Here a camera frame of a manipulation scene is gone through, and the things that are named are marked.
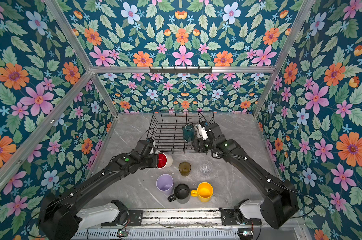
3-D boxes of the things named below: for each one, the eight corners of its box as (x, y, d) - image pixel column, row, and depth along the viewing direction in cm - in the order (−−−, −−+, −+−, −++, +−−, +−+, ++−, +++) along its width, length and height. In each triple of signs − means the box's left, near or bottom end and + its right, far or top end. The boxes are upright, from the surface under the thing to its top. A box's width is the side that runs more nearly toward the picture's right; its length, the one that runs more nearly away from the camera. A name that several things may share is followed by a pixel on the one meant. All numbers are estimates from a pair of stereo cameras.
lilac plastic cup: (159, 197, 82) (154, 190, 72) (161, 182, 87) (157, 173, 77) (174, 197, 82) (172, 190, 72) (175, 182, 87) (173, 173, 77)
